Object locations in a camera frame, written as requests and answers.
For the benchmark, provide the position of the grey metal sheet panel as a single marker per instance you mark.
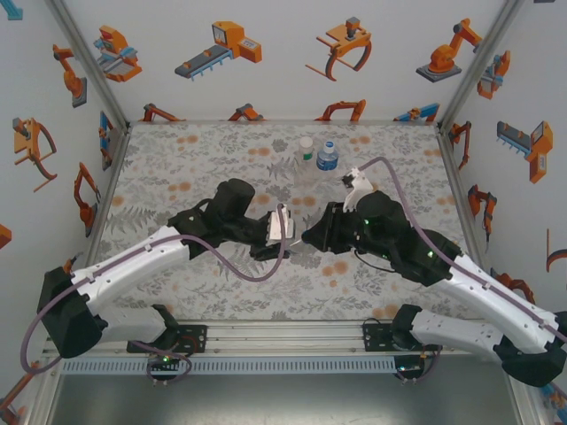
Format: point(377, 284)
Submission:
point(283, 398)

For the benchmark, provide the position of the clear bottle blue label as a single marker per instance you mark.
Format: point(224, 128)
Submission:
point(327, 161)

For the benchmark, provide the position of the thin aluminium rail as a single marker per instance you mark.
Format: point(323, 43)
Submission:
point(283, 121)

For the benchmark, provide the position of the clear bottle green label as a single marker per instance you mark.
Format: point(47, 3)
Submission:
point(305, 155)

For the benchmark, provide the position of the controller board green light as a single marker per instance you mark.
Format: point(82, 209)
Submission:
point(165, 360)
point(409, 368)

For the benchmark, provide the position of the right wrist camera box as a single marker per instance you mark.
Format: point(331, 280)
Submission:
point(359, 188)

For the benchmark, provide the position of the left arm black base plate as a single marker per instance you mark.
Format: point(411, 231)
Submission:
point(197, 338)

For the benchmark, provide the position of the floral table cloth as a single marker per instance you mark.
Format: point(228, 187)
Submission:
point(221, 155)

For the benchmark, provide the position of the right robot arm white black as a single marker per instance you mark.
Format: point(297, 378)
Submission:
point(487, 292)

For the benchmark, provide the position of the aluminium frame leg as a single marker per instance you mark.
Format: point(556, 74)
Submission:
point(39, 407)
point(529, 409)

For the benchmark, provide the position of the aluminium frame rail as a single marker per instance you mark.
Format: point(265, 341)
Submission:
point(283, 336)

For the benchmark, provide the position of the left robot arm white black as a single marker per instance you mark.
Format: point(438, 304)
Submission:
point(128, 265)

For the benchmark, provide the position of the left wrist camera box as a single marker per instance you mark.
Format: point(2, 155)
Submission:
point(279, 226)

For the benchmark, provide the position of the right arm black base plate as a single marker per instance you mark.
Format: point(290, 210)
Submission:
point(374, 338)

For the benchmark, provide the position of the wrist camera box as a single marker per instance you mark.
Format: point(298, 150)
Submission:
point(279, 226)
point(359, 188)

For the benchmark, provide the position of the aluminium side rail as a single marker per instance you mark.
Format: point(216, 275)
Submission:
point(454, 177)
point(111, 177)

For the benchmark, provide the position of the aluminium frame post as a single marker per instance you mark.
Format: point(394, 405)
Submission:
point(479, 64)
point(88, 62)

